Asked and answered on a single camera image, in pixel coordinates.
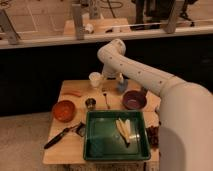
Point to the grey metal post middle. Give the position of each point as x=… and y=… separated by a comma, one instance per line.
x=78, y=21

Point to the small metal cup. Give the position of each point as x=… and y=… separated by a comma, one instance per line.
x=90, y=103

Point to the white cup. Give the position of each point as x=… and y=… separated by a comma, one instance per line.
x=95, y=79

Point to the wooden table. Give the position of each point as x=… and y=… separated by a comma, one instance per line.
x=70, y=149

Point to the blue cup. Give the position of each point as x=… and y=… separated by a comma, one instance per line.
x=122, y=86

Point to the red bowl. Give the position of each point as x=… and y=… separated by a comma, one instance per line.
x=64, y=111

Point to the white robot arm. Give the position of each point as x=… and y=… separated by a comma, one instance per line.
x=185, y=111

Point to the bunch of dark grapes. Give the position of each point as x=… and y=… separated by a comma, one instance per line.
x=152, y=133

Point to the green plastic tray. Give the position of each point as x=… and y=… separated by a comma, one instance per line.
x=103, y=142

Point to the grey metal post left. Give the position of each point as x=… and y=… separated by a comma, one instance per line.
x=7, y=27

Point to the grey metal post right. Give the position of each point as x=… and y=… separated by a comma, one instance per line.
x=173, y=17

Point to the purple bowl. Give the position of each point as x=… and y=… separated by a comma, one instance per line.
x=134, y=100

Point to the black handled peeler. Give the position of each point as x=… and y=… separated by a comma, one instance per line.
x=79, y=129

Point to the grey metal post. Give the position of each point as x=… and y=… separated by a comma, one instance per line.
x=7, y=27
x=78, y=21
x=173, y=17

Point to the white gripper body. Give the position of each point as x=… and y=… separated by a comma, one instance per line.
x=111, y=73

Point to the orange carrot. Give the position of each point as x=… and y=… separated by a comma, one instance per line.
x=73, y=93

